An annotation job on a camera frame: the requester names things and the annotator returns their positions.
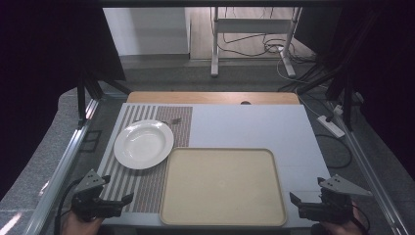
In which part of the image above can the black frame post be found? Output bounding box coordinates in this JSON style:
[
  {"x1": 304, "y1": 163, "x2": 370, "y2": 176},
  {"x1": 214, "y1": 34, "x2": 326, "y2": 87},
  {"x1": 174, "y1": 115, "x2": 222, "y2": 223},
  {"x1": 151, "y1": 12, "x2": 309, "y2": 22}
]
[
  {"x1": 295, "y1": 64, "x2": 356, "y2": 132},
  {"x1": 75, "y1": 70, "x2": 132, "y2": 129}
]

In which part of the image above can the person's left hand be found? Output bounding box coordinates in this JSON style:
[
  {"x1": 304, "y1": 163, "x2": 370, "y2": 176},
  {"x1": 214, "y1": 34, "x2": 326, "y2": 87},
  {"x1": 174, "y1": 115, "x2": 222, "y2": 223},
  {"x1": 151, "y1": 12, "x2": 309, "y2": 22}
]
[{"x1": 61, "y1": 211, "x2": 103, "y2": 235}]

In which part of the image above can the beige tray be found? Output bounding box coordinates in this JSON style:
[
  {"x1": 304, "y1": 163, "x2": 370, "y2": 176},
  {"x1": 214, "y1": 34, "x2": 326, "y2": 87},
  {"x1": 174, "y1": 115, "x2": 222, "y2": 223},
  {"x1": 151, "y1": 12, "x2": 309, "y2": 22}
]
[{"x1": 159, "y1": 147, "x2": 288, "y2": 227}]

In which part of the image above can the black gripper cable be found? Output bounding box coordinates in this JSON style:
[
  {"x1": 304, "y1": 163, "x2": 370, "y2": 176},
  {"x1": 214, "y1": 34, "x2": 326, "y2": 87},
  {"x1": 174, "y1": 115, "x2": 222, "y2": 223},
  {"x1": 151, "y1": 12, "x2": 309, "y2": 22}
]
[
  {"x1": 351, "y1": 203, "x2": 372, "y2": 235},
  {"x1": 53, "y1": 178, "x2": 83, "y2": 235}
]

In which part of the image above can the white power strip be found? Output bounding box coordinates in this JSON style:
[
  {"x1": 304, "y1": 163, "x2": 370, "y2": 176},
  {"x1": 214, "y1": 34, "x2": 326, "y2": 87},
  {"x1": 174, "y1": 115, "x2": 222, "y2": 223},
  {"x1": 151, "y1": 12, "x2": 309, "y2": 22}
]
[{"x1": 316, "y1": 114, "x2": 346, "y2": 139}]

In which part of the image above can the person's right hand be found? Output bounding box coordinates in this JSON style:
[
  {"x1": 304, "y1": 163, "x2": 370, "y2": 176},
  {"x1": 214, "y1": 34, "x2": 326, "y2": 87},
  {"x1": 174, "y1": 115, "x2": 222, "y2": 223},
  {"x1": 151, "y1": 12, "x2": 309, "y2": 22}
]
[{"x1": 320, "y1": 201, "x2": 364, "y2": 235}]

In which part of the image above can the striped placemat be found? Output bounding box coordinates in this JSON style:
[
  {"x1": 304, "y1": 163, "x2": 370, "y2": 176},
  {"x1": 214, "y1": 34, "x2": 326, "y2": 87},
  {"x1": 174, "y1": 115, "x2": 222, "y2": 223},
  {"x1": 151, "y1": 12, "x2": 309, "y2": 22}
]
[{"x1": 97, "y1": 104, "x2": 194, "y2": 214}]

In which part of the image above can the aluminium frame rail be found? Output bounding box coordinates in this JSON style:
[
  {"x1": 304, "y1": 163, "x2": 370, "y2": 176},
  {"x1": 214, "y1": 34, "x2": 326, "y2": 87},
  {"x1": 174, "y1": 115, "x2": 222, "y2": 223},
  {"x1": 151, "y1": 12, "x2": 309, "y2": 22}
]
[
  {"x1": 23, "y1": 99, "x2": 100, "y2": 235},
  {"x1": 327, "y1": 100, "x2": 415, "y2": 235}
]

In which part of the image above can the white cable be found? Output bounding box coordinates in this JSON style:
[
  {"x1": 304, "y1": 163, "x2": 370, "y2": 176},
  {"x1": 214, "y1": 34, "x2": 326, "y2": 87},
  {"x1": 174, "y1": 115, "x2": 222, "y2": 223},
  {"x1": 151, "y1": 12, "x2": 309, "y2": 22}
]
[{"x1": 276, "y1": 58, "x2": 328, "y2": 119}]

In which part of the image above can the white plate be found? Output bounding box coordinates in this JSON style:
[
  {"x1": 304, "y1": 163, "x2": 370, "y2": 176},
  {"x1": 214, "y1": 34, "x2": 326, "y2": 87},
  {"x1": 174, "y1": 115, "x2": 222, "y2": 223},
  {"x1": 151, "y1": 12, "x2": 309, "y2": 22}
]
[{"x1": 113, "y1": 118, "x2": 175, "y2": 170}]

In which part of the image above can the tangle of black cables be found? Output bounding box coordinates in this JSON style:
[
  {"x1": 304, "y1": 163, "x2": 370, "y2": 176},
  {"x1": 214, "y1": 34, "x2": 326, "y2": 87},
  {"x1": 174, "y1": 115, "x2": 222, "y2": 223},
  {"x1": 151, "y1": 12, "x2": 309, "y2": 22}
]
[{"x1": 216, "y1": 6, "x2": 316, "y2": 64}]

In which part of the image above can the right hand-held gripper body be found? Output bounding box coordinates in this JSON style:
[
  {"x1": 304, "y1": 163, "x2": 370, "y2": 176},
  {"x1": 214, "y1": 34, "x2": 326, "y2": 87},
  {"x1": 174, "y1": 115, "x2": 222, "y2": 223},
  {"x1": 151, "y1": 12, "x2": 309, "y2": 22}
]
[{"x1": 298, "y1": 173, "x2": 373, "y2": 225}]

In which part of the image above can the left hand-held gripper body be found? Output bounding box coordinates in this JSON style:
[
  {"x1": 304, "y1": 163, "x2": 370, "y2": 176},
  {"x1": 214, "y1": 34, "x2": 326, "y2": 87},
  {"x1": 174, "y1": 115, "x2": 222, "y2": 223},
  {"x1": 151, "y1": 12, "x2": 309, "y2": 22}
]
[{"x1": 70, "y1": 168, "x2": 125, "y2": 223}]

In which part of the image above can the white board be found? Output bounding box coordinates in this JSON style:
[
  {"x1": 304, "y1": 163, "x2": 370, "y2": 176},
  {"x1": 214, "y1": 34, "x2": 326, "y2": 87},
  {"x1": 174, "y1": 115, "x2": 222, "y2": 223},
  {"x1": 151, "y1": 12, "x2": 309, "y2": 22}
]
[{"x1": 97, "y1": 103, "x2": 332, "y2": 228}]

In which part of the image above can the black power cable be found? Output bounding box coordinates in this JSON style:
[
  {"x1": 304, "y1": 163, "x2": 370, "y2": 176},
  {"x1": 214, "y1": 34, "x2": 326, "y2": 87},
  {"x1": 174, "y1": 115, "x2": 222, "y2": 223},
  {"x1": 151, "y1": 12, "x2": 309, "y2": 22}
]
[{"x1": 314, "y1": 133, "x2": 353, "y2": 170}]

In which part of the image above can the dark curtain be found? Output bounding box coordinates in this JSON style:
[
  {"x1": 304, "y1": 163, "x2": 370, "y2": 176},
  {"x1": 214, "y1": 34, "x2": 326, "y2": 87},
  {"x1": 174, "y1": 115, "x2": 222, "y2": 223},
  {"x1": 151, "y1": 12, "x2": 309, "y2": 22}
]
[
  {"x1": 0, "y1": 0, "x2": 127, "y2": 201},
  {"x1": 295, "y1": 5, "x2": 415, "y2": 181}
]

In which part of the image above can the white metal stand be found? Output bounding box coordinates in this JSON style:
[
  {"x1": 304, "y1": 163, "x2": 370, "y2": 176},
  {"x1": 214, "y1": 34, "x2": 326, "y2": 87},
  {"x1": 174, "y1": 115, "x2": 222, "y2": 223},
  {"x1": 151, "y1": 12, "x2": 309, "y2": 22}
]
[{"x1": 209, "y1": 6, "x2": 303, "y2": 79}]

